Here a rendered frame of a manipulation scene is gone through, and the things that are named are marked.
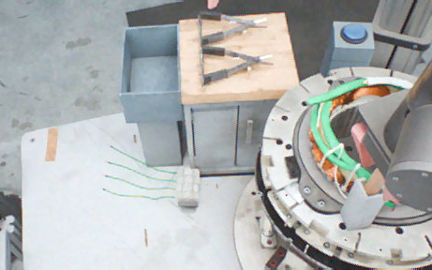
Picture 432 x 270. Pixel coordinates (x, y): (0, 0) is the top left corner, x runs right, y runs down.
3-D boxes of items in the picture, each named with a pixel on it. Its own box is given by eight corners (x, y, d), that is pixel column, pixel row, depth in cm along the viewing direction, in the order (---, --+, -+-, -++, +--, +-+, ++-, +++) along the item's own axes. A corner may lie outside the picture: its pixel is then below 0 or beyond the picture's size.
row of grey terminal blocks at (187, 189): (199, 213, 98) (198, 203, 95) (175, 212, 99) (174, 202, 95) (201, 172, 104) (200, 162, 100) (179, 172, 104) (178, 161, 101)
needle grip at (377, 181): (366, 200, 55) (383, 177, 50) (359, 187, 56) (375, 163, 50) (379, 195, 55) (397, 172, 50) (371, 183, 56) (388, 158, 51)
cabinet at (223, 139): (190, 178, 103) (183, 104, 82) (187, 112, 114) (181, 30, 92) (280, 174, 102) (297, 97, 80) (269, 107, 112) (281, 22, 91)
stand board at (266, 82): (182, 104, 82) (181, 96, 80) (179, 29, 92) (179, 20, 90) (298, 97, 80) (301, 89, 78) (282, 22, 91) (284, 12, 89)
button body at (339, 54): (344, 129, 107) (375, 49, 86) (312, 127, 108) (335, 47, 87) (342, 105, 111) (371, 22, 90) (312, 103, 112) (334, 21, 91)
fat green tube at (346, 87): (305, 112, 66) (308, 103, 64) (299, 91, 68) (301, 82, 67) (409, 97, 66) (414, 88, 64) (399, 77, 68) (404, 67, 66)
